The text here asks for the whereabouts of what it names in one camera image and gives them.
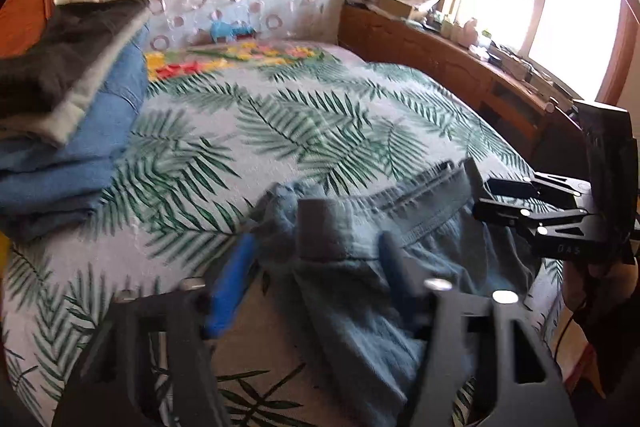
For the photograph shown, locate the cardboard box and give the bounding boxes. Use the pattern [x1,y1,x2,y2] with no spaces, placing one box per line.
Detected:
[376,0,427,22]

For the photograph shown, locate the black folded garment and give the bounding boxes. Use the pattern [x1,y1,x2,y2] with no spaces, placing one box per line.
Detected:
[0,0,152,122]

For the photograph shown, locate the pink soft toy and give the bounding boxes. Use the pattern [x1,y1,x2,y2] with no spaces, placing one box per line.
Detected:
[460,18,482,48]

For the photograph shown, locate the blue folded denim jeans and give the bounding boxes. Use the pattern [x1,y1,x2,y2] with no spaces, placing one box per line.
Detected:
[0,28,152,244]

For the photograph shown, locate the grey-blue pants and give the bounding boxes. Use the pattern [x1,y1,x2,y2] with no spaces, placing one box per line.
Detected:
[249,158,551,427]

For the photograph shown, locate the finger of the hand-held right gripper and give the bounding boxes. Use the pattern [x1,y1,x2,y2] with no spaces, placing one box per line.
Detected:
[484,173,595,208]
[471,197,592,239]

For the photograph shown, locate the grey flat box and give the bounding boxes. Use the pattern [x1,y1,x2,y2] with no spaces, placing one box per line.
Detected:
[491,44,532,78]

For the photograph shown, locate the brown wooden cabinet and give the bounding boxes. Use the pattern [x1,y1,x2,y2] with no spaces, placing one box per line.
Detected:
[338,2,587,158]

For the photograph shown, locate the dark wooden panel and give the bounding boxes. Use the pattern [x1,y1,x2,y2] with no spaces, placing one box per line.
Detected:
[529,107,590,158]

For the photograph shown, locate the blue toy at headboard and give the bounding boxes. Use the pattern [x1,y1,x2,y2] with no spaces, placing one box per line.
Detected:
[208,20,237,44]

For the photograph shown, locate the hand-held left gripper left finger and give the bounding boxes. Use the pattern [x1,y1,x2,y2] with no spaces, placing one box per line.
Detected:
[52,231,257,427]

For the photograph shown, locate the beige folded garment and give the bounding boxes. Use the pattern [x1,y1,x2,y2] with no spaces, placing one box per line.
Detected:
[44,13,152,146]

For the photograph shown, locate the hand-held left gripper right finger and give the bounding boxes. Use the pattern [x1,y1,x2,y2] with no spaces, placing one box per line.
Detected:
[379,231,578,427]

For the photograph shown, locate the person's right hand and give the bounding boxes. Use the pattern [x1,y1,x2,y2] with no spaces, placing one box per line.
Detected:
[561,257,637,325]

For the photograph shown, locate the thin cable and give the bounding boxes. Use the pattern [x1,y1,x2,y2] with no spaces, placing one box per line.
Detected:
[551,292,592,360]

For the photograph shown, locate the orange wooden headboard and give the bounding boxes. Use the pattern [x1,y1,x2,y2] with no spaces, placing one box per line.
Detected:
[0,0,60,58]

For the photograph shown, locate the bed with leaf-print bedspread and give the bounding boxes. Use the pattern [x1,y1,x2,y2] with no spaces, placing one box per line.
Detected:
[0,41,566,427]

